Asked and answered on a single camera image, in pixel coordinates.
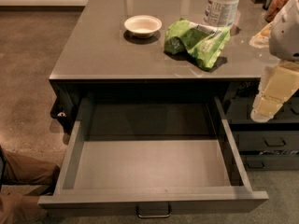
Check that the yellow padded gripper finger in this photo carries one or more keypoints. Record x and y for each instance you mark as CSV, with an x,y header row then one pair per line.
x,y
277,86

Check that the green rice chip bag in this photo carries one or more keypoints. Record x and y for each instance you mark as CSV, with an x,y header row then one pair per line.
x,y
203,43

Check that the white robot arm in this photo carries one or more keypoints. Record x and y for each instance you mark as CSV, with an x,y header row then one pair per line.
x,y
284,35

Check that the clear plastic bag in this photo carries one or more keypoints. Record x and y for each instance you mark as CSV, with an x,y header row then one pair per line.
x,y
261,40

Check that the open grey top drawer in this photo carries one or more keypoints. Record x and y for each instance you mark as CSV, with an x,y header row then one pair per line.
x,y
123,155

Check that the dark lower side drawers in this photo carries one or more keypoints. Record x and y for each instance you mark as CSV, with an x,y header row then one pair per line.
x,y
269,146

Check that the white wipes canister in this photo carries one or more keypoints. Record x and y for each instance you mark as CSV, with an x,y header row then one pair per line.
x,y
220,13

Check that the white paper bowl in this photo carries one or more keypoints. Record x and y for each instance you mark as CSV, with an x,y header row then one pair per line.
x,y
143,26

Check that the grey counter cabinet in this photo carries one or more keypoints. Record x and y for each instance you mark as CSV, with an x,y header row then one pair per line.
x,y
100,50

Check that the person leg in khaki trousers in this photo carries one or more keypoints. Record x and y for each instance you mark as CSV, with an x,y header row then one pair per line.
x,y
23,170

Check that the metal drawer handle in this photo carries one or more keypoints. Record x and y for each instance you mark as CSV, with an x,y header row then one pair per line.
x,y
150,212

